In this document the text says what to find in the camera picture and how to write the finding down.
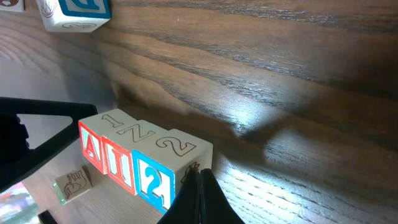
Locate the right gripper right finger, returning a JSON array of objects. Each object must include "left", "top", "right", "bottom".
[{"left": 199, "top": 169, "right": 244, "bottom": 224}]

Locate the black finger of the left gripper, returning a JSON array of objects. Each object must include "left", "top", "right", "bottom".
[{"left": 1, "top": 97, "right": 98, "bottom": 192}]

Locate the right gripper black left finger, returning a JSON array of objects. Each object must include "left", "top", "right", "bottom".
[{"left": 158, "top": 170, "right": 200, "bottom": 224}]

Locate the blue number 2 block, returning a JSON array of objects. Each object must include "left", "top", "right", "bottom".
[{"left": 132, "top": 129, "right": 213, "bottom": 213}]

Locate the red letter A block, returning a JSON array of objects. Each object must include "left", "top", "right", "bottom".
[{"left": 78, "top": 109, "right": 136, "bottom": 174}]

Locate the red letter I block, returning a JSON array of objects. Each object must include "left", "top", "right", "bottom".
[{"left": 101, "top": 119, "right": 166, "bottom": 195}]

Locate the green letter R block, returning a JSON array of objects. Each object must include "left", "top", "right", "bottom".
[{"left": 52, "top": 167, "right": 92, "bottom": 205}]

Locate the white block centre top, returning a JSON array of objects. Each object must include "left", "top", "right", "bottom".
[{"left": 36, "top": 0, "right": 111, "bottom": 33}]

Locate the yellow edged block upper left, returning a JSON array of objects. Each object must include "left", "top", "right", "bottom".
[{"left": 0, "top": 0, "right": 24, "bottom": 12}]

